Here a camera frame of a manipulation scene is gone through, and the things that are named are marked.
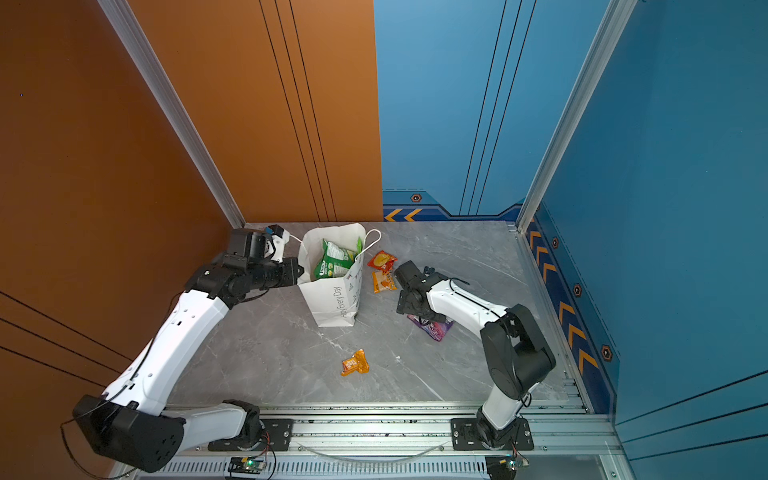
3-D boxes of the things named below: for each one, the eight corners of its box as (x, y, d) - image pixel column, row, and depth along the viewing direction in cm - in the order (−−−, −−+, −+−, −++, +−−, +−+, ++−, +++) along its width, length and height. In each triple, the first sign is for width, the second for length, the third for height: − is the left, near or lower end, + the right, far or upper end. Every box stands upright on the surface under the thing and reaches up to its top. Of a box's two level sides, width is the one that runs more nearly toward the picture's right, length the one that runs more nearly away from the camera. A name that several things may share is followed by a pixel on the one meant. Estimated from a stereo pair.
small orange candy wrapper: (341, 376, 85) (340, 373, 83) (344, 351, 89) (343, 348, 88) (369, 376, 85) (368, 373, 83) (370, 351, 89) (369, 348, 88)
